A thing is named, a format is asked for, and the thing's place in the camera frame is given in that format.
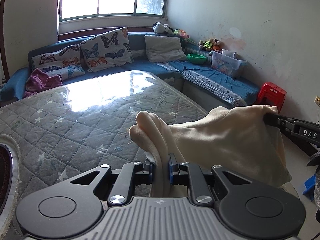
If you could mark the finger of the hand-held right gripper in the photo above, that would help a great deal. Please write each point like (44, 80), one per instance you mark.
(275, 121)

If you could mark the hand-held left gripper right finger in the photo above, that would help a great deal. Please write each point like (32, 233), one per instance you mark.
(171, 171)

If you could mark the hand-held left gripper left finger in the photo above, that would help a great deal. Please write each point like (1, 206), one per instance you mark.
(150, 171)

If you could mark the cream long-sleeved garment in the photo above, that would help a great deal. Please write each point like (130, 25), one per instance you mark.
(225, 140)

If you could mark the grey cloth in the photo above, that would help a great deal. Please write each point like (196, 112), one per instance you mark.
(314, 158)

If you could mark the red plastic stool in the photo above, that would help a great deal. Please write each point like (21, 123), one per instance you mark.
(271, 93)

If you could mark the blue plastic object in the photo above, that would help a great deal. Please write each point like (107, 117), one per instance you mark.
(310, 187)

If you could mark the blue fringed sofa blanket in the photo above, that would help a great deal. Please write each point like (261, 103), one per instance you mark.
(212, 80)

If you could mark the clear plastic storage box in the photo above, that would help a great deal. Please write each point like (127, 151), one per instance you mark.
(226, 63)

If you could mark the grey quilted star table cover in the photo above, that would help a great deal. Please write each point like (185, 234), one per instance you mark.
(75, 130)

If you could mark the green plastic bowl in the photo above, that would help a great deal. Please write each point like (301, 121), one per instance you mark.
(197, 58)

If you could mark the brown bear plush toy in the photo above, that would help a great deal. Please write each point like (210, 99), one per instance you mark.
(210, 45)

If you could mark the plain grey cushion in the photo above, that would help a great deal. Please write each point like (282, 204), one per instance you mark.
(165, 48)

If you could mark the blue corner sofa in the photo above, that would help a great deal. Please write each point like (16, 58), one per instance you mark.
(138, 45)

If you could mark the pink green plush toy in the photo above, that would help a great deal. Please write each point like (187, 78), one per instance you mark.
(181, 33)

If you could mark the large butterfly print cushion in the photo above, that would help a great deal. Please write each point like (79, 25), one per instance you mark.
(107, 50)

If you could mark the purple pink cloth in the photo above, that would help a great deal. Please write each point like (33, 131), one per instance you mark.
(42, 81)

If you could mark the panda plush toy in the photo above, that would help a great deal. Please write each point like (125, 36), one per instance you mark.
(161, 28)

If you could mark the round black induction cooktop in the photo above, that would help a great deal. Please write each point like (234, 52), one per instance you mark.
(5, 172)

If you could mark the white wall socket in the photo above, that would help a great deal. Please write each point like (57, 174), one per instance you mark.
(318, 100)

